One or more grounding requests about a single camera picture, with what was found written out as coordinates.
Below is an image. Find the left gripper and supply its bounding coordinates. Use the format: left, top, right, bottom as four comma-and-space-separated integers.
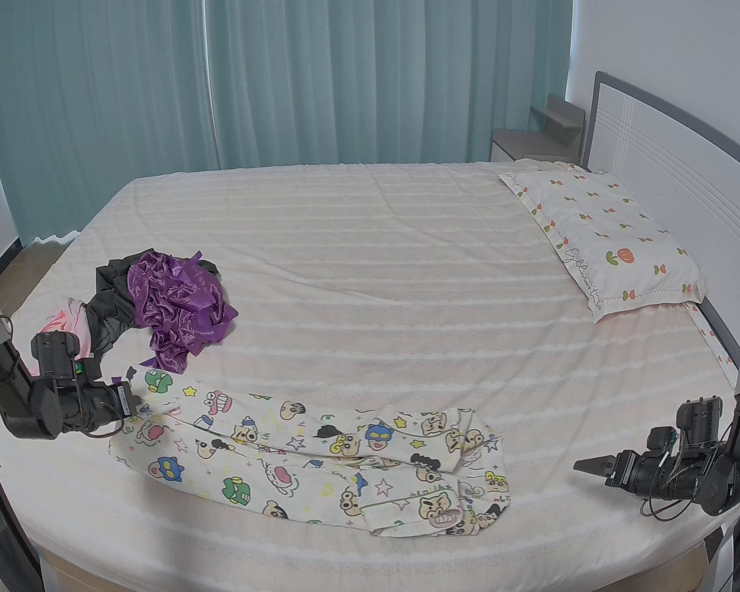
77, 381, 144, 433

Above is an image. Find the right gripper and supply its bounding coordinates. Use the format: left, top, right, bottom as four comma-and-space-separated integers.
572, 449, 676, 504

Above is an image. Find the white printed pyjama top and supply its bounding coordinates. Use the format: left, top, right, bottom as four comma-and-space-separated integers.
108, 364, 513, 538

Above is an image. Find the bed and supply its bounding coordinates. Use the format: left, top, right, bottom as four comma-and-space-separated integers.
0, 70, 740, 584

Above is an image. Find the pink garment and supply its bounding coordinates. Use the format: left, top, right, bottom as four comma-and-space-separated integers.
30, 296, 95, 377

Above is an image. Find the black garment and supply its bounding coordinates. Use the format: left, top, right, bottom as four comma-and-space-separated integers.
85, 250, 220, 359

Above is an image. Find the purple satin garment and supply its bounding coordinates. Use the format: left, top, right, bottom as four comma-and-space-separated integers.
126, 247, 240, 376

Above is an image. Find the white printed pillow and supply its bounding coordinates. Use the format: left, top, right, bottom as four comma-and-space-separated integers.
498, 167, 707, 323

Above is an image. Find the blue-green curtain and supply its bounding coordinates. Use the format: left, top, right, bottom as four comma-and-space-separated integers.
203, 0, 577, 168
0, 0, 220, 242

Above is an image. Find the grey bedside table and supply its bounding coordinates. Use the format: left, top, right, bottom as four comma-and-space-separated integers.
492, 92, 587, 164

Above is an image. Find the black cable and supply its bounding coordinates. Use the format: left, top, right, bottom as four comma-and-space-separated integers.
640, 491, 698, 521
80, 417, 127, 439

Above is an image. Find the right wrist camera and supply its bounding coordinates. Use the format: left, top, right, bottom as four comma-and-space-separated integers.
647, 426, 680, 455

